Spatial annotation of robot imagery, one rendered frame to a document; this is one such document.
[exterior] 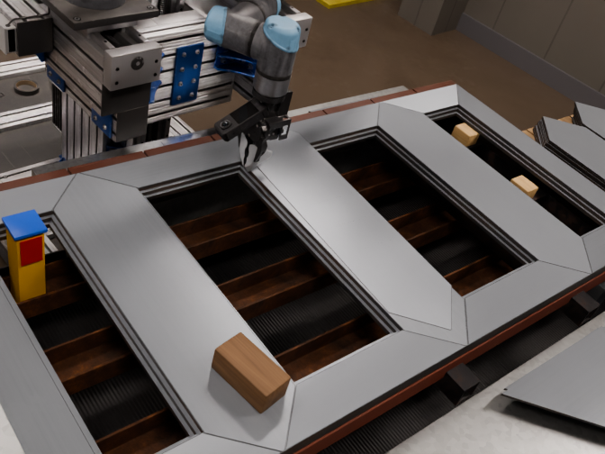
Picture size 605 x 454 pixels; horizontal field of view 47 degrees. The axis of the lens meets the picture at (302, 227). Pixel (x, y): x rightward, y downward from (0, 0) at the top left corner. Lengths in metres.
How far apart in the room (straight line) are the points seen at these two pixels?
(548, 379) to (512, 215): 0.45
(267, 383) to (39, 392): 0.35
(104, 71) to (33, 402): 0.82
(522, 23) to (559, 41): 0.27
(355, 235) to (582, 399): 0.56
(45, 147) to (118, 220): 1.27
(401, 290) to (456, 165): 0.53
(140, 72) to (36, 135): 1.08
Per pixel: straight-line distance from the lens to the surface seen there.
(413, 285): 1.45
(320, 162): 1.69
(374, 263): 1.46
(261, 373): 1.14
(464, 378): 1.43
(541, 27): 4.67
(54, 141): 2.70
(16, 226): 1.34
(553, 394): 1.48
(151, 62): 1.71
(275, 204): 1.54
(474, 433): 1.39
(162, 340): 1.22
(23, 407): 1.15
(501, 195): 1.82
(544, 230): 1.77
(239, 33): 1.44
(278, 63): 1.43
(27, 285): 1.42
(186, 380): 1.18
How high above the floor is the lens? 1.79
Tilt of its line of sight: 40 degrees down
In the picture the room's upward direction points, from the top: 17 degrees clockwise
